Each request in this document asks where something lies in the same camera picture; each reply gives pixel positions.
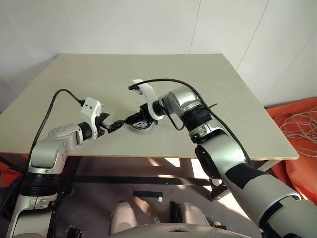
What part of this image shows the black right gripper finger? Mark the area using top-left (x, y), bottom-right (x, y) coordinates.
top-left (125, 112), bottom-right (144, 121)
top-left (126, 118), bottom-right (150, 126)

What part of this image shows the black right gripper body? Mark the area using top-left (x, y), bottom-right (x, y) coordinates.
top-left (138, 103), bottom-right (159, 125)

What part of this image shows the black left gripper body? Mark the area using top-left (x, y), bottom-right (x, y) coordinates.
top-left (95, 113), bottom-right (111, 137)

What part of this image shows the grey spoked rotor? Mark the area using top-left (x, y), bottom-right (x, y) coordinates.
top-left (132, 121), bottom-right (151, 130)

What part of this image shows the black floor tape strip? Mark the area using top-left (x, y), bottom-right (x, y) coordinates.
top-left (133, 190), bottom-right (164, 199)

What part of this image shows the beige rounded shape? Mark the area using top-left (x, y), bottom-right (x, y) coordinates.
top-left (180, 202), bottom-right (209, 226)
top-left (109, 201), bottom-right (138, 234)

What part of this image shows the small black upright block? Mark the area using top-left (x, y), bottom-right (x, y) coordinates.
top-left (169, 200), bottom-right (180, 223)

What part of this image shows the black ribbed floor object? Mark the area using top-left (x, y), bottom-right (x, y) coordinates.
top-left (65, 224), bottom-right (84, 238)

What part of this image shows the grey rounded body shell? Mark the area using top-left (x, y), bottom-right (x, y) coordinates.
top-left (108, 222), bottom-right (264, 238)

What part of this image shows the large orange cloth bag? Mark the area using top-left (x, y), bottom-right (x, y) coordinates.
top-left (264, 97), bottom-right (317, 207)

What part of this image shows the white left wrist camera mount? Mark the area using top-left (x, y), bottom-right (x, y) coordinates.
top-left (80, 97), bottom-right (103, 140)

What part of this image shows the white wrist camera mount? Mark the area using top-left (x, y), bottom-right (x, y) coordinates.
top-left (80, 97), bottom-right (103, 140)
top-left (132, 79), bottom-right (164, 121)

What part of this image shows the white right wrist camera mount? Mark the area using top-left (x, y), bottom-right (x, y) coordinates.
top-left (132, 79), bottom-right (164, 121)

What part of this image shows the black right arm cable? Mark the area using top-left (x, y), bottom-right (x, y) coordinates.
top-left (127, 78), bottom-right (255, 170)

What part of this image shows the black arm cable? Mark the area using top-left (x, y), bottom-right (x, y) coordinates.
top-left (127, 78), bottom-right (255, 170)
top-left (0, 88), bottom-right (85, 217)

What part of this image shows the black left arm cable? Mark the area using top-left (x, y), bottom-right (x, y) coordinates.
top-left (0, 88), bottom-right (85, 217)

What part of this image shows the metal table frame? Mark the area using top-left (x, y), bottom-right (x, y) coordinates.
top-left (59, 156), bottom-right (283, 202)

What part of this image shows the white coiled cord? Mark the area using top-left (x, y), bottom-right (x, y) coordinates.
top-left (273, 106), bottom-right (317, 157)

